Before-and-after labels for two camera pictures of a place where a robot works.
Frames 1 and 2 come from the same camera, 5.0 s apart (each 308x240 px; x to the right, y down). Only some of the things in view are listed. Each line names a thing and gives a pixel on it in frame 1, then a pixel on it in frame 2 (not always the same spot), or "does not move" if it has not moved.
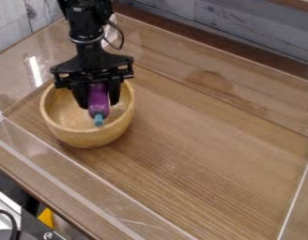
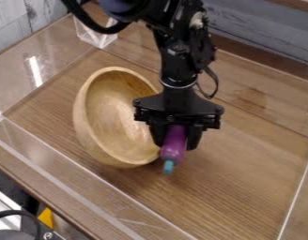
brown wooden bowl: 70,123 -> 112,135
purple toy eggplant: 98,101 -> 173,148
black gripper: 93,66 -> 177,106
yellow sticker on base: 46,217 does not move
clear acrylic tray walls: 215,164 does not move
